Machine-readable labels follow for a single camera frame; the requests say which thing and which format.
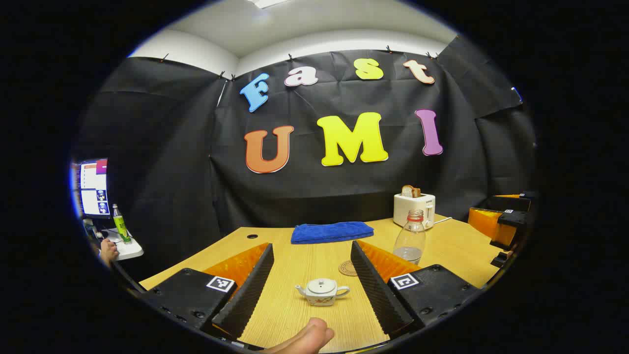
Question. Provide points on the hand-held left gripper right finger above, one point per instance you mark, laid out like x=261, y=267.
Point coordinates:
x=376, y=290

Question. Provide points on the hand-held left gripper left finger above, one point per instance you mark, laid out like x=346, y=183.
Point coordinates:
x=245, y=295

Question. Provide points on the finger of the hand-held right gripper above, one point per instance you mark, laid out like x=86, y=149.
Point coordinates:
x=484, y=222
x=511, y=203

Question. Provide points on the round wooden coaster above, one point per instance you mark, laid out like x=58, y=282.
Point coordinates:
x=346, y=268

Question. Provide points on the white ceramic teacup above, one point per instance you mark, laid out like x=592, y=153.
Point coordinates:
x=322, y=298

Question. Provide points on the clear plastic water bottle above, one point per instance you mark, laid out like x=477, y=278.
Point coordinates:
x=409, y=241

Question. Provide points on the green drink bottle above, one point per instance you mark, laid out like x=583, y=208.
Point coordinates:
x=121, y=226

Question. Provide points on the blue folded towel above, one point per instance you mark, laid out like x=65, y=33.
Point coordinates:
x=331, y=232

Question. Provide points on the white toaster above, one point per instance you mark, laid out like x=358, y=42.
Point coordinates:
x=410, y=211

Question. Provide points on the bread slice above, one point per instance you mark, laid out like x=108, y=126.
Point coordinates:
x=409, y=191

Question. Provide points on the white side table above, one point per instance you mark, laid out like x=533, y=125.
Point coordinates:
x=128, y=250

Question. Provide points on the black backdrop cloth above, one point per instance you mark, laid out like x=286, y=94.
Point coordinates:
x=172, y=172

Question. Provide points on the computer monitor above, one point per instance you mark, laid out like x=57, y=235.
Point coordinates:
x=93, y=189

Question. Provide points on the ceiling light panel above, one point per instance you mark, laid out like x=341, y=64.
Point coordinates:
x=268, y=3

